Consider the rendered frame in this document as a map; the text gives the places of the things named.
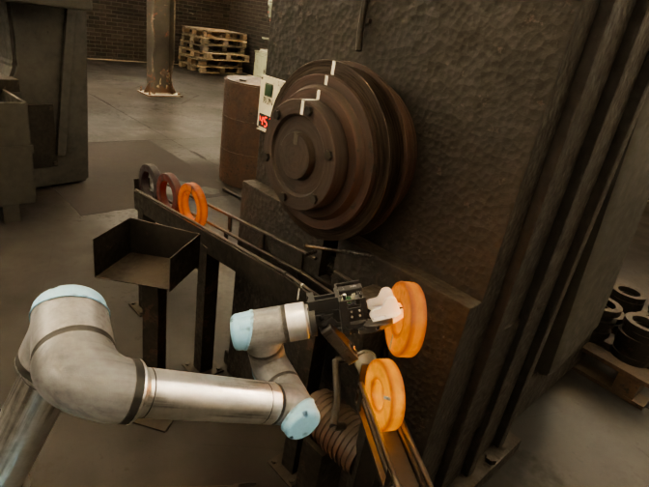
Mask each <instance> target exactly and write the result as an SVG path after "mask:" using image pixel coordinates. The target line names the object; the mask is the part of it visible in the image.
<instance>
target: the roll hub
mask: <svg viewBox="0 0 649 487"><path fill-rule="evenodd" d="M302 100H304V107H303V115H300V108H301V101H302ZM306 105H308V106H311V107H312V111H313V112H312V114H311V116H306V115H305V114H304V108H305V106H306ZM275 110H278V111H280V114H281V117H280V119H279V120H276V119H274V118H273V114H272V115H271V117H270V119H269V121H268V126H267V129H266V133H265V140H264V152H267V153H269V160H268V161H265V167H266V170H267V174H268V179H269V181H270V184H271V186H272V188H273V189H274V191H275V193H276V194H277V196H278V197H279V194H280V193H281V192H285V193H286V195H287V199H286V200H285V201H283V202H284V203H285V204H286V205H287V206H289V207H291V208H293V209H295V210H298V211H308V210H313V209H318V208H322V207H324V206H326V205H328V204H329V203H331V202H332V201H333V200H334V199H335V198H336V197H337V195H338V194H339V192H340V191H341V189H342V187H343V184H344V182H345V179H346V176H347V171H348V161H349V155H348V145H347V139H346V135H345V133H344V130H343V128H342V125H341V123H340V121H339V119H338V118H337V116H336V115H335V113H334V112H333V111H332V110H331V109H330V108H329V107H328V106H327V105H326V104H324V103H323V102H321V101H319V100H313V99H291V100H286V101H284V102H283V103H281V104H280V105H279V106H278V107H277V108H276V109H275ZM326 150H329V151H331V152H332V159H331V160H326V159H325V156H324V153H325V151H326ZM313 193H314V194H316V195H317V197H318V201H317V203H316V204H313V203H311V202H310V198H309V197H310V196H311V194H313ZM279 198H280V197H279Z"/></svg>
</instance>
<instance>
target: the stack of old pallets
mask: <svg viewBox="0 0 649 487"><path fill-rule="evenodd" d="M190 29H191V30H192V33H191V32H189V31H190ZM228 33H229V34H228ZM238 35H240V38H239V39H237V36H238ZM189 37H190V38H189ZM199 39H201V40H199ZM209 39H211V40H210V41H209ZM246 40H247V34H243V33H238V32H234V31H228V30H223V29H214V28H205V27H194V26H185V25H183V33H182V39H181V41H180V46H179V56H178V60H179V67H181V68H187V69H188V70H191V71H198V72H199V73H226V74H242V62H249V56H248V55H244V49H245V48H246V44H247V42H246ZM188 43H189V45H187V44H188ZM238 43H240V46H238ZM226 48H227V49H228V50H227V49H226ZM236 48H237V49H238V53H237V52H235V51H236ZM187 50H189V51H190V52H186V51H187ZM191 56H192V57H191ZM238 56H241V57H242V59H237V58H238ZM185 57H187V60H185ZM205 60H207V61H205ZM233 62H236V65H235V66H233ZM197 68H199V69H197ZM216 69H217V70H216ZM234 69H237V70H236V72H233V71H234ZM207 71H209V72H207Z"/></svg>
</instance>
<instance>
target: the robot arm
mask: <svg viewBox="0 0 649 487"><path fill-rule="evenodd" d="M350 283H353V285H347V286H341V285H344V284H350ZM333 291H334V293H330V294H325V295H319V296H314V295H313V292H311V293H306V297H307V302H306V304H304V302H303V301H300V302H294V303H288V304H285V306H284V304H282V305H276V306H271V307H266V308H260V309H254V310H253V309H249V311H244V312H240V313H236V314H234V315H233V316H232V317H231V320H230V331H231V338H232V342H233V346H234V348H235V349H236V350H237V351H242V350H244V351H247V353H248V356H249V360H250V364H251V368H252V375H253V378H254V380H249V379H242V378H233V377H225V376H217V375H210V374H201V373H193V372H185V371H177V370H169V369H161V368H152V367H147V365H146V364H145V362H144V361H143V360H142V359H139V358H128V357H125V356H123V355H122V354H120V353H119V352H118V351H117V350H116V345H115V340H114V335H113V330H112V327H111V322H110V310H109V308H108V306H107V305H106V302H105V300H104V298H103V297H102V295H101V294H99V293H98V292H97V291H95V290H93V289H91V288H89V287H86V286H81V285H62V286H58V287H56V288H53V289H49V290H47V291H45V292H43V293H42V294H40V295H39V296H38V297H37V298H36V299H35V301H34V302H33V304H32V307H31V310H30V312H29V320H30V325H29V329H28V331H27V333H26V335H25V337H24V339H23V341H22V343H21V346H20V348H19V350H18V352H17V354H16V356H15V359H14V366H15V369H16V371H17V373H18V376H17V378H16V380H15V382H14V385H13V387H12V389H11V391H10V393H9V395H8V397H7V399H6V402H5V404H4V406H3V408H2V410H1V412H0V487H30V478H29V475H28V473H29V472H30V470H31V468H32V466H33V465H34V463H35V461H36V459H37V457H38V455H39V453H40V451H41V449H42V446H43V444H44V442H45V441H46V439H47V437H48V435H49V433H50V431H51V429H52V427H53V425H54V423H55V421H56V419H57V417H58V416H59V414H60V413H61V411H62V412H65V413H67V414H69V415H73V416H76V417H80V418H83V419H86V420H91V421H94V422H99V423H107V424H123V425H129V424H131V423H132V422H133V421H134V420H135V419H137V418H153V419H173V420H192V421H211V422H231V423H250V424H270V425H280V426H281V430H282V431H283V432H284V433H285V435H286V436H287V437H288V438H289V439H292V440H299V439H302V438H304V437H306V436H308V435H309V434H311V433H312V432H313V431H314V430H315V429H316V427H317V426H318V424H319V422H320V418H321V416H320V412H319V410H318V409H317V407H316V405H315V403H314V399H313V398H311V396H310V395H309V393H308V391H307V390H306V388H305V386H304V385H303V383H302V381H301V380H300V378H299V376H298V374H297V373H296V371H295V370H294V368H293V366H292V365H291V363H290V361H289V360H288V358H287V356H286V353H285V349H284V344H283V343H287V342H290V341H291V342H294V341H298V340H304V339H309V337H310V336H309V335H311V336H312V337H313V336H318V331H317V328H320V331H321V334H322V335H323V336H324V338H325V339H326V340H327V341H328V342H329V343H330V345H331V346H332V347H333V348H334V349H335V350H336V351H337V353H338V354H339V355H340V357H341V358H342V360H343V361H345V362H346V363H347V364H348V365H350V364H352V363H353V362H355V361H357V360H358V356H357V349H356V348H355V346H354V345H353V343H352V342H351V341H350V340H349V339H348V338H347V337H346V335H345V334H344V333H347V334H363V333H372V332H377V331H380V330H382V329H386V328H388V327H390V326H392V325H393V324H394V323H396V322H398V321H399V320H401V319H402V318H403V317H404V311H403V306H402V305H401V304H400V303H398V302H397V301H396V298H395V297H394V296H393V293H392V290H391V289H390V288H389V287H383V288H381V290H380V293H379V295H378V296H377V297H376V298H372V299H369V300H366V297H364V296H363V292H362V286H361V284H360V283H359V280H354V281H348V282H342V283H336V284H334V288H333ZM367 314H368V315H370V317H371V319H368V318H367Z"/></svg>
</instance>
